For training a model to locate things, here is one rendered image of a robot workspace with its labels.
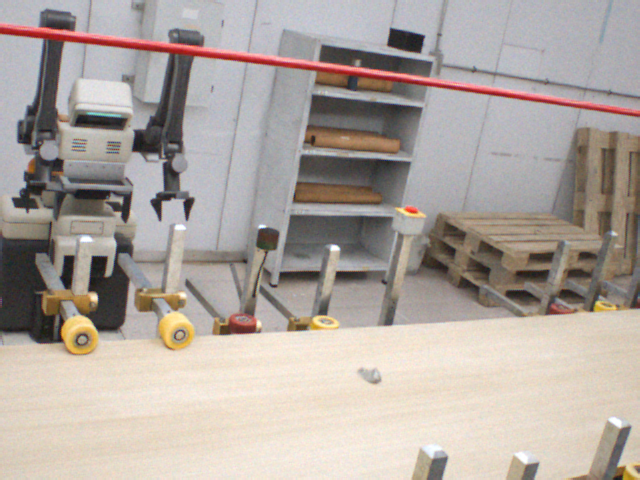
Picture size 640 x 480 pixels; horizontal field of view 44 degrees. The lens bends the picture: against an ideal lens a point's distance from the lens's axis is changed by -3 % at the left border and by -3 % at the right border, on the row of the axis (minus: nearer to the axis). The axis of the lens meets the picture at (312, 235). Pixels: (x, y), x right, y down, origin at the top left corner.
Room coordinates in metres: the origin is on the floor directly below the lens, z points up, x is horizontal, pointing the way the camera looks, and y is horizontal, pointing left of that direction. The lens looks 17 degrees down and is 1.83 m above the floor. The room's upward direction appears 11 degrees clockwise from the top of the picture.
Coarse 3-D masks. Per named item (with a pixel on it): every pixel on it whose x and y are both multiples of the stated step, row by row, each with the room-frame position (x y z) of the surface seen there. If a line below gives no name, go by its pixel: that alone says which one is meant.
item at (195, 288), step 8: (192, 280) 2.44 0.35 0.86; (192, 288) 2.40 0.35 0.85; (200, 288) 2.39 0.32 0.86; (200, 296) 2.34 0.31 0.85; (208, 296) 2.34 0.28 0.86; (208, 304) 2.29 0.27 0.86; (216, 304) 2.29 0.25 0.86; (208, 312) 2.28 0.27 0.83; (216, 312) 2.23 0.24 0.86; (224, 312) 2.24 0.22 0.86
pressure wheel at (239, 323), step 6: (234, 318) 2.10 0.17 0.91; (240, 318) 2.11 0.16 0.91; (246, 318) 2.12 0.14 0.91; (252, 318) 2.13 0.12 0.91; (234, 324) 2.08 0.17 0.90; (240, 324) 2.08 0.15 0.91; (246, 324) 2.08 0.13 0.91; (252, 324) 2.09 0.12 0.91; (234, 330) 2.08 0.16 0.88; (240, 330) 2.07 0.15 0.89; (246, 330) 2.08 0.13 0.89; (252, 330) 2.09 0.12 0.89
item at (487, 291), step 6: (480, 288) 3.08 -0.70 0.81; (486, 288) 3.06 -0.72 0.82; (492, 288) 3.07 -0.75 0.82; (486, 294) 3.05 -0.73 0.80; (492, 294) 3.02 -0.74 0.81; (498, 294) 3.01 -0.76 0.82; (492, 300) 3.01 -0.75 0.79; (498, 300) 2.99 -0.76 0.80; (504, 300) 2.96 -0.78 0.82; (510, 300) 2.97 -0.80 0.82; (504, 306) 2.95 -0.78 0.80; (510, 306) 2.93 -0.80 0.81; (516, 306) 2.91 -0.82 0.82; (516, 312) 2.89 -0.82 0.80; (522, 312) 2.87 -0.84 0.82
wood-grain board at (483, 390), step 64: (512, 320) 2.53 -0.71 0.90; (576, 320) 2.65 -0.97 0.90; (0, 384) 1.52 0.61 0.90; (64, 384) 1.57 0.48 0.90; (128, 384) 1.63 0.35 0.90; (192, 384) 1.69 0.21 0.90; (256, 384) 1.76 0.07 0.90; (320, 384) 1.82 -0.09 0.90; (384, 384) 1.89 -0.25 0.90; (448, 384) 1.96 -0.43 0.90; (512, 384) 2.03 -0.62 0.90; (576, 384) 2.11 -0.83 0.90; (0, 448) 1.29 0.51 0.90; (64, 448) 1.34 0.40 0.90; (128, 448) 1.38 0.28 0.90; (192, 448) 1.43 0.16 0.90; (256, 448) 1.47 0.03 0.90; (320, 448) 1.52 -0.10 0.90; (384, 448) 1.57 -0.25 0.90; (448, 448) 1.62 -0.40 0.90; (512, 448) 1.67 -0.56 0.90; (576, 448) 1.73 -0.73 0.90
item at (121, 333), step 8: (0, 328) 2.95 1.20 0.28; (120, 328) 3.18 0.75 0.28; (0, 336) 2.88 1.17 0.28; (8, 336) 2.89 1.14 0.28; (16, 336) 2.91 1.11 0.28; (24, 336) 2.92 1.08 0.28; (104, 336) 3.07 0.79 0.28; (112, 336) 3.09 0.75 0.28; (120, 336) 3.10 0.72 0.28; (128, 336) 3.12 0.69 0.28; (0, 344) 2.82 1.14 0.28; (8, 344) 2.83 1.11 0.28; (16, 344) 2.84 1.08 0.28; (24, 344) 2.86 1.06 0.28; (32, 344) 2.87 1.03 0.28
